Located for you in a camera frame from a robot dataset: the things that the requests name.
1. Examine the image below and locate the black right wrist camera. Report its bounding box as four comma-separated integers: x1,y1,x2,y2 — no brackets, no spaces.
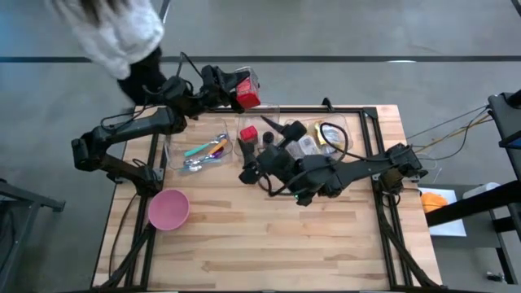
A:
238,165,262,185

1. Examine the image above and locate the teal handled metal spoon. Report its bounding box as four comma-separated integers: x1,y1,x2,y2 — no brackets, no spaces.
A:
182,132,228,159

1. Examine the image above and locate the white paper sheet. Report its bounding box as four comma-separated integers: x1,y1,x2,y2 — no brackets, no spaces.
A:
418,186,468,238

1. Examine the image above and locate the clear plastic bin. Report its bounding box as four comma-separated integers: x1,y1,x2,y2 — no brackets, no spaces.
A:
164,116,234,173
282,112,355,164
234,102,282,164

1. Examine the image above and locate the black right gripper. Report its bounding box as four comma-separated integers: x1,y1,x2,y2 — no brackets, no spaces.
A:
236,114,309,180

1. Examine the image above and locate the white container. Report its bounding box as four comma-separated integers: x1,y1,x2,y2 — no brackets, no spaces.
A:
461,181,501,201

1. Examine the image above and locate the pink bowl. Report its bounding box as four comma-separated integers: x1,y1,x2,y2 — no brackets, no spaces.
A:
147,187,191,232

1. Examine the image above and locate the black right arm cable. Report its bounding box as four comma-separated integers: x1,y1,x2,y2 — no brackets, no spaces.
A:
259,120,370,198

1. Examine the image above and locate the wooden handled metal spoon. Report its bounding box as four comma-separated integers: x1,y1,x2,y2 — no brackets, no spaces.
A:
183,138,229,170

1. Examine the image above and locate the grey metal stand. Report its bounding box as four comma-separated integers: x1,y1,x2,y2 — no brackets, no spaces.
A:
0,177,67,293

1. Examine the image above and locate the black table frame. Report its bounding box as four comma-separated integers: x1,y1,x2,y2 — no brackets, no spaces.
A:
94,103,444,292

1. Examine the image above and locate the bundle of coloured wires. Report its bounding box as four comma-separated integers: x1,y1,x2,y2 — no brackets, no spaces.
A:
406,103,493,164

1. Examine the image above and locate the person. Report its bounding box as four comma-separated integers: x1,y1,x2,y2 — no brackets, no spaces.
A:
42,0,173,107

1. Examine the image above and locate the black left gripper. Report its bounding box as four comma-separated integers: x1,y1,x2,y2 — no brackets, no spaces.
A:
198,63,250,114

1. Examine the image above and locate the black equipment stand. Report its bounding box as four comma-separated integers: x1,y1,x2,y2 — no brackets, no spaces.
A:
424,90,521,229

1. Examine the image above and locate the gold red spice tin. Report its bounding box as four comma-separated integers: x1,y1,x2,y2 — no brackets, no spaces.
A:
239,125,260,144

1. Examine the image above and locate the orange object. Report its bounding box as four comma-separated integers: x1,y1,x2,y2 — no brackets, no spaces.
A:
420,190,449,216

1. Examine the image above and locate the small black floor object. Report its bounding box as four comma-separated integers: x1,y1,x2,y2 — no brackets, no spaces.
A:
485,270,506,285

